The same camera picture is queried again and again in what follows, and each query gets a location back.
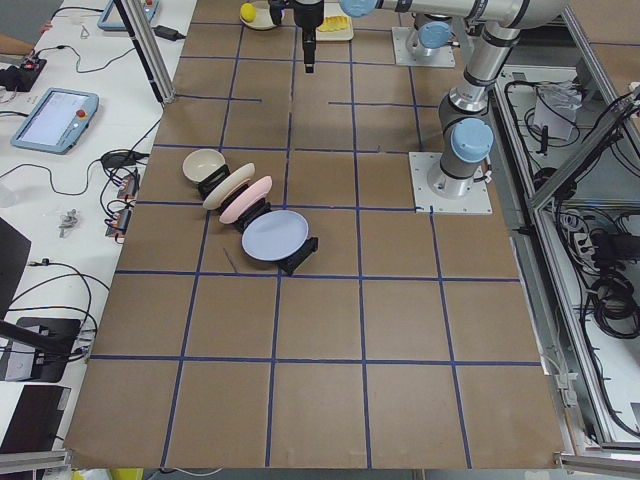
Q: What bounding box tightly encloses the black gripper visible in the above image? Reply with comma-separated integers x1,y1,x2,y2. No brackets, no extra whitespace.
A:
292,0,325,74

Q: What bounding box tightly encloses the blue plate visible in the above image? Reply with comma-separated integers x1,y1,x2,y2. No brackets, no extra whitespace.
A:
241,210,309,261

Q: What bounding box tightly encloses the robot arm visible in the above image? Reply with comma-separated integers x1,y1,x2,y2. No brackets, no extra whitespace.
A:
340,0,567,199
269,1,455,73

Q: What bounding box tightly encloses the pink plate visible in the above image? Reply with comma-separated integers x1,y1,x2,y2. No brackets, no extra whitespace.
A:
219,176,272,224

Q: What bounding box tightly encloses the cream plate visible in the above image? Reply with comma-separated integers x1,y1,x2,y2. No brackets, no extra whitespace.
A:
202,163,255,210

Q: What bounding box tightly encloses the cream rectangular tray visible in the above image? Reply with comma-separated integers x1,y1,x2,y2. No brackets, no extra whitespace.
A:
316,16,354,41

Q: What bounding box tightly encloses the cream shallow bowl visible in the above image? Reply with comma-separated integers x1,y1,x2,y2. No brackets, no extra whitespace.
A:
239,1,277,31

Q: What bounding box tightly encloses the yellow lemon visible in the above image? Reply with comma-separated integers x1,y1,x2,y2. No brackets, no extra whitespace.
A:
240,2,257,23

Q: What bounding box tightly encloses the black power adapter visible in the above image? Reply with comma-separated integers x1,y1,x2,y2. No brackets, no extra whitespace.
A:
152,25,186,41

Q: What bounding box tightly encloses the far teach pendant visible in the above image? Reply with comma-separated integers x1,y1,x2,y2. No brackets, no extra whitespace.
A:
97,0,162,30

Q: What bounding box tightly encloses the teach pendant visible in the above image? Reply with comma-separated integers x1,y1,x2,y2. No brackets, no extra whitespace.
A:
97,0,162,30
10,88,100,155

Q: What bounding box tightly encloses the black dish rack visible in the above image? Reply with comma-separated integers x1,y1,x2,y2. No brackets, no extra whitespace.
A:
197,165,319,276

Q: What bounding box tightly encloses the near teach pendant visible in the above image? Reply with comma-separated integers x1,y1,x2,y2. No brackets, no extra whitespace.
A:
10,88,100,155

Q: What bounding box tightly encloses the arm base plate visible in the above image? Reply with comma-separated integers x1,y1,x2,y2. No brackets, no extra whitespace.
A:
392,27,456,68
409,152,493,215

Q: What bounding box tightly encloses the aluminium frame post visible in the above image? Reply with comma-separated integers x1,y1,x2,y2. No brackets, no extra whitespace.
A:
114,0,176,105

